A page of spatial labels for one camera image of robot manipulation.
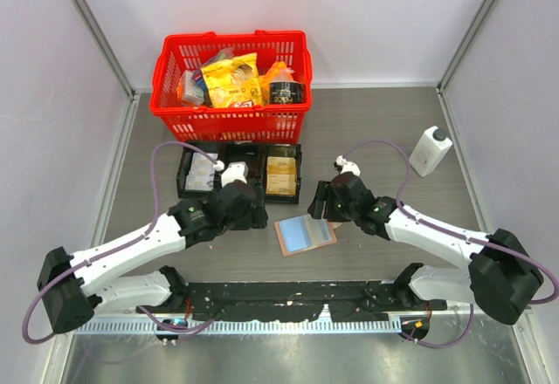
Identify black three-compartment card tray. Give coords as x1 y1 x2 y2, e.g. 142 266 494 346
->
176 142 302 204

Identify left aluminium corner post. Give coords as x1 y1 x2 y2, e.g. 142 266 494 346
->
51 0 136 97

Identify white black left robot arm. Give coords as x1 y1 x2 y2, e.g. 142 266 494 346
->
38 180 267 334

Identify dark brown cards in tray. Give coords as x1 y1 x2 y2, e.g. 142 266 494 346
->
224 144 259 185

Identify right aluminium corner post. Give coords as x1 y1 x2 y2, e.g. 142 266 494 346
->
436 0 521 95

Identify red plastic shopping basket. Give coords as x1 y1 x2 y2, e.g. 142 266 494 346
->
149 30 313 143

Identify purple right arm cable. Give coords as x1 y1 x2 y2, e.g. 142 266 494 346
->
344 139 559 350

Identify aluminium corner post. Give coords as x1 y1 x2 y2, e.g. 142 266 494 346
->
436 0 521 95
51 0 136 97

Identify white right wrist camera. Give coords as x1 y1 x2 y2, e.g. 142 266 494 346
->
334 155 361 177

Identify black round can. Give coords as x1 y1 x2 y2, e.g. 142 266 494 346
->
269 80 305 105

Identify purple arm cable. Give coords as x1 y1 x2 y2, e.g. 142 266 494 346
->
21 141 226 346
344 139 559 350

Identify yellow chips bag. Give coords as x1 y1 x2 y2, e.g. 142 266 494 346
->
202 52 264 109

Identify gold cards in tray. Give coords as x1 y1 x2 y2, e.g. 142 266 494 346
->
266 156 297 196

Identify pink leather card holder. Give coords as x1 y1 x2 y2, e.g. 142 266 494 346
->
274 215 337 257

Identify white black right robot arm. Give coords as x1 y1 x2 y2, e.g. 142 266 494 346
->
307 173 543 325

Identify orange snack bag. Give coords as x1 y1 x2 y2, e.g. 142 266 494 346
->
259 61 293 100

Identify white bottle with black cap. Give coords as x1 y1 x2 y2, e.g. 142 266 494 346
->
409 126 452 177

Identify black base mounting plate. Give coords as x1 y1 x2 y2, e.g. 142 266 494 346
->
144 281 447 323

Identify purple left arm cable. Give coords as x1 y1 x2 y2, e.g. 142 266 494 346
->
21 141 226 346

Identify grey small box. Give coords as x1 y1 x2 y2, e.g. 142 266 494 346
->
176 71 206 106

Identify white cards in tray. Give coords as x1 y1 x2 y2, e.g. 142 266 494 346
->
184 153 216 192

